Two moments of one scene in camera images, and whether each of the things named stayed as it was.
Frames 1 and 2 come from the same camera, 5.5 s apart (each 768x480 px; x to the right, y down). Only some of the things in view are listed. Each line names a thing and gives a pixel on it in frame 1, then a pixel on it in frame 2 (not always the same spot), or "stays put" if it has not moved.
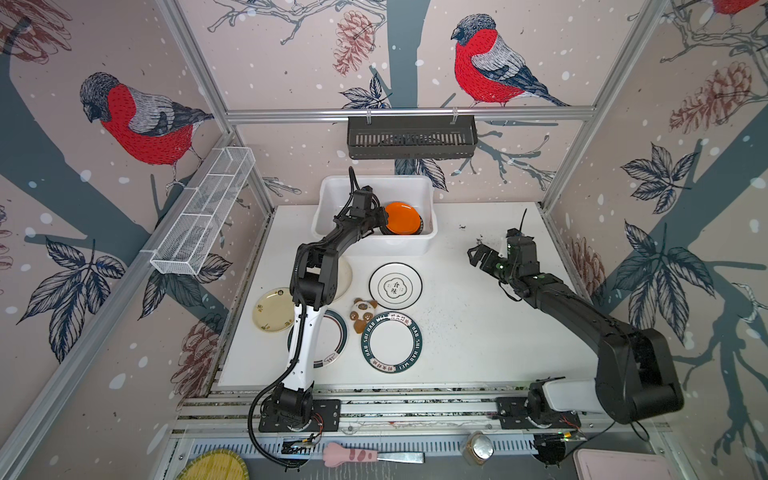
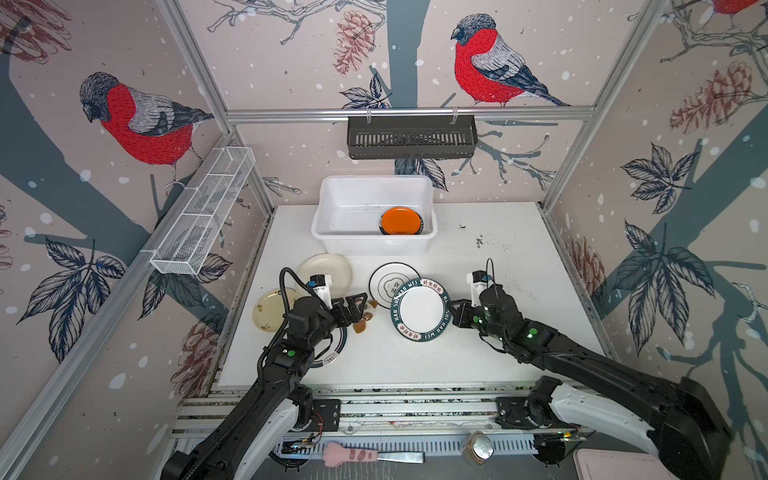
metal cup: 477,448 stays put
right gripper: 488,264 -> 460,314
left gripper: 382,218 -> 354,314
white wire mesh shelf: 200,211 stays put
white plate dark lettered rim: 392,342 -> 420,310
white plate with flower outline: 395,285 stays put
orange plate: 403,219 stays put
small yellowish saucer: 273,310 stays put
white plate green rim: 332,343 stays put
